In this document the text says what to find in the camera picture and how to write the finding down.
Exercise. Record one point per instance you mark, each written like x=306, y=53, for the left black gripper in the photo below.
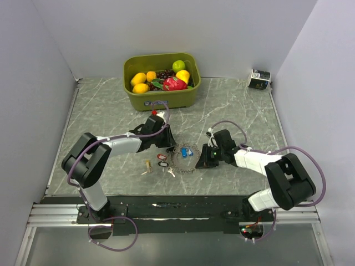
x=169, y=141

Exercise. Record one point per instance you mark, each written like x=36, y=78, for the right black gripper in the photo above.
x=206, y=162

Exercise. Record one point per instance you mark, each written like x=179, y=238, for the red key tag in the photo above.
x=161, y=157

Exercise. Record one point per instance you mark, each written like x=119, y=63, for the black key tag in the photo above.
x=163, y=164

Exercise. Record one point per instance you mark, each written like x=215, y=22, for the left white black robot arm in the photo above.
x=85, y=162

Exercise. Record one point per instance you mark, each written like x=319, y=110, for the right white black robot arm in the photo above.
x=289, y=182

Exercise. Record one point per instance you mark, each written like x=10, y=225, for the brass key with yellow tag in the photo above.
x=149, y=168

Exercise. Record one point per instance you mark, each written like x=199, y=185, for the yellow mango lower left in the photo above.
x=140, y=88

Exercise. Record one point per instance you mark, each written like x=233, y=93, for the yellow mango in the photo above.
x=140, y=88
x=138, y=79

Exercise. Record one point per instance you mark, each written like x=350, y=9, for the dark grape bunch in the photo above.
x=161, y=77

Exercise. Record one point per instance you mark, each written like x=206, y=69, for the small orange fruit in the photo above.
x=150, y=76

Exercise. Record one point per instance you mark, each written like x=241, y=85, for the yellow mango upper left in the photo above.
x=138, y=79

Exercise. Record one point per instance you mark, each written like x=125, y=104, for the green apple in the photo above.
x=178, y=66

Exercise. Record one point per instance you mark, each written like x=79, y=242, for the olive green plastic bin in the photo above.
x=160, y=62

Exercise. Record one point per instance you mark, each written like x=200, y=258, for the black white roll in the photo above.
x=259, y=79

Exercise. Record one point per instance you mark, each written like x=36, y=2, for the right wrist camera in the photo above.
x=210, y=133

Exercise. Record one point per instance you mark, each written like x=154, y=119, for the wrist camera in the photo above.
x=210, y=133
x=162, y=114

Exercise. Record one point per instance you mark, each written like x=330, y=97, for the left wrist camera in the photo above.
x=162, y=114

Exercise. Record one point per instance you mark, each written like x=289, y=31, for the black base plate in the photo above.
x=175, y=214

